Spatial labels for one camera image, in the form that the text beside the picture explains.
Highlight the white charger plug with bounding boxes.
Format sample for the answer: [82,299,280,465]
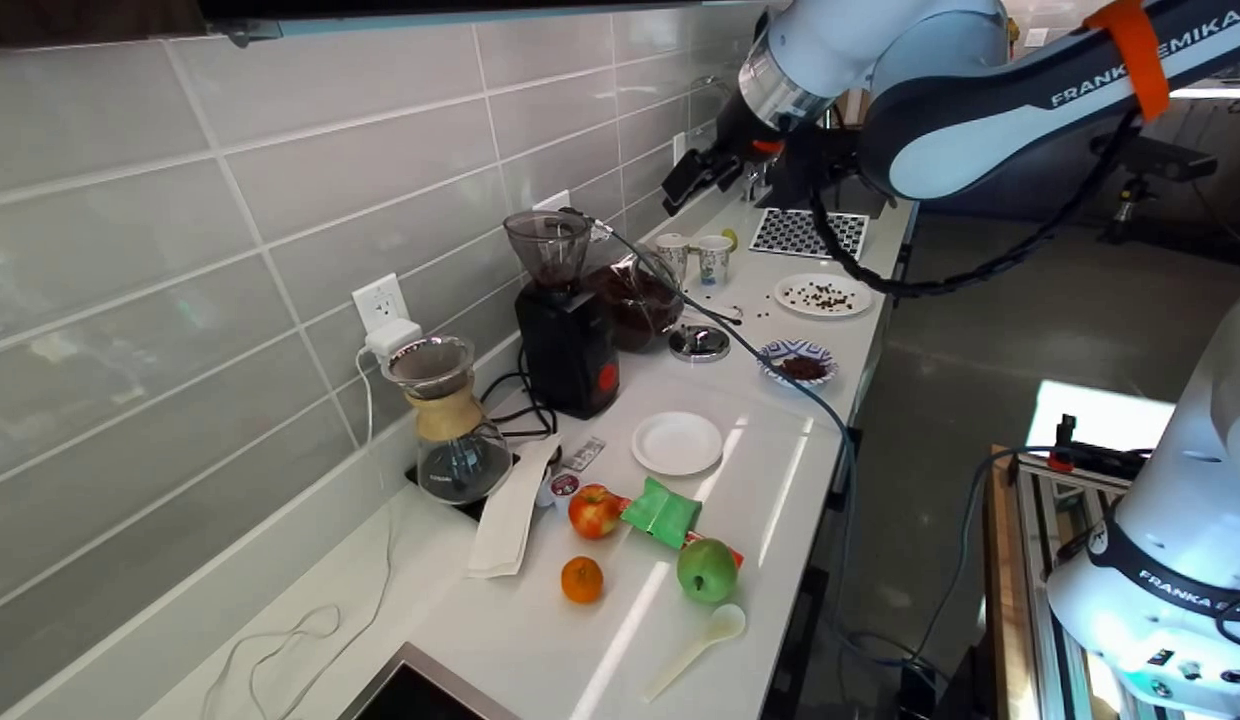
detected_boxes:
[365,315,426,368]

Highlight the glass pour-over carafe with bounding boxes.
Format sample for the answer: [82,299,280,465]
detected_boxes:
[383,334,515,505]

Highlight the patterned paper cup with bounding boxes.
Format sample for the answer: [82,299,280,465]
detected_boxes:
[690,230,741,291]
[652,231,695,291]

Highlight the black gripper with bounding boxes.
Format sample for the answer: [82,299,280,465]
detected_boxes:
[660,94,788,216]

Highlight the black camera on stand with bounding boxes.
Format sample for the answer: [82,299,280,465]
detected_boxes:
[1097,131,1221,249]

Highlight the green apple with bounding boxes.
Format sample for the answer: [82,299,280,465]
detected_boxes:
[674,534,746,612]

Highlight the patterned bowl of coffee beans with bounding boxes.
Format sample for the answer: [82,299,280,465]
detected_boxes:
[754,335,838,392]

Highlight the white plastic spoon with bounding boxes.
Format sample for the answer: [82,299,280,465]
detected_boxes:
[641,602,750,704]

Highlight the black cooktop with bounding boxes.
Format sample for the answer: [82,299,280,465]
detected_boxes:
[334,642,523,720]

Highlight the orange fruit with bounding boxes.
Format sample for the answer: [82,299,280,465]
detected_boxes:
[556,553,607,608]

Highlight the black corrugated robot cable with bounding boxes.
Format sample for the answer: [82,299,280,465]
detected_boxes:
[803,114,1145,299]

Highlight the metal equipment cart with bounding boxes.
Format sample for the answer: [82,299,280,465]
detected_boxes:
[983,445,1157,720]

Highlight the round metal jar lid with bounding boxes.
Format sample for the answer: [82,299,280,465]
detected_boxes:
[662,320,732,362]

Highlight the small snack packets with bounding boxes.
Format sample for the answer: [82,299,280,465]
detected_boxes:
[544,437,607,501]

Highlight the white paper plate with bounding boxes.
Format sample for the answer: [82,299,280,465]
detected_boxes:
[772,271,879,320]

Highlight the white flat panel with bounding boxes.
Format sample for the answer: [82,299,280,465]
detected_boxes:
[1023,377,1170,456]

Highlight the orange cable strap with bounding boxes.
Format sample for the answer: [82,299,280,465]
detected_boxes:
[1084,0,1177,129]

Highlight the black coffee grinder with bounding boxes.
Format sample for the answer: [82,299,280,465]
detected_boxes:
[500,206,624,421]

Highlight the glass jar of coffee beans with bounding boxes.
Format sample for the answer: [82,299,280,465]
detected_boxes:
[583,251,688,355]

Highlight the thin white cable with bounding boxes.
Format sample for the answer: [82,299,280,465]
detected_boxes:
[195,347,400,720]

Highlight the checkered dish drying mat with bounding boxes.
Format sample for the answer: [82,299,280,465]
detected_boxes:
[746,206,873,266]

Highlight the dark upper cabinet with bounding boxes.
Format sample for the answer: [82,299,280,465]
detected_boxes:
[0,0,702,48]

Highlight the red apple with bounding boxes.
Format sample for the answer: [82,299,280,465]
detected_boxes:
[562,479,630,545]

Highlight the white folded towel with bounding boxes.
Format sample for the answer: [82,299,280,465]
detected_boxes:
[465,437,562,579]

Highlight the black kitchen scale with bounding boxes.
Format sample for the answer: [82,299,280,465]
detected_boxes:
[404,456,520,525]

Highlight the black grinder power cord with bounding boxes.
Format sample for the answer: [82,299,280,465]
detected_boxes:
[477,364,561,439]

